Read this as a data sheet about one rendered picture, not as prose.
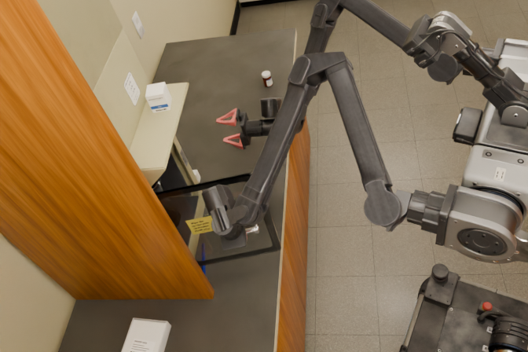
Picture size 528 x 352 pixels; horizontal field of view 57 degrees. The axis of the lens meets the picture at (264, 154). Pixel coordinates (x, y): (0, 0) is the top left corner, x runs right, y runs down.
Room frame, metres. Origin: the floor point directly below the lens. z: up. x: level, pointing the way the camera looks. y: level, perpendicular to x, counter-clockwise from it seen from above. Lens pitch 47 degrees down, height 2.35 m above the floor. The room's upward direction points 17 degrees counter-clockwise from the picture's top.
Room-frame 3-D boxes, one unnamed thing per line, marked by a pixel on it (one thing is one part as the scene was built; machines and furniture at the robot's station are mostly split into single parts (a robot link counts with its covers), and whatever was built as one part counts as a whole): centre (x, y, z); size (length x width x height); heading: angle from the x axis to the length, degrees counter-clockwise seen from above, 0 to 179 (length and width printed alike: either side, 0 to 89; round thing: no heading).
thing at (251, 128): (1.18, 0.01, 1.20); 0.07 x 0.07 x 0.10; 72
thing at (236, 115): (1.20, 0.08, 1.24); 0.09 x 0.07 x 0.07; 72
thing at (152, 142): (0.99, 0.25, 1.46); 0.32 x 0.12 x 0.10; 163
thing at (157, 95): (1.06, 0.23, 1.54); 0.05 x 0.05 x 0.06; 80
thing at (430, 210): (0.53, -0.30, 1.45); 0.09 x 0.08 x 0.12; 140
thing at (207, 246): (0.84, 0.18, 1.19); 0.30 x 0.01 x 0.40; 84
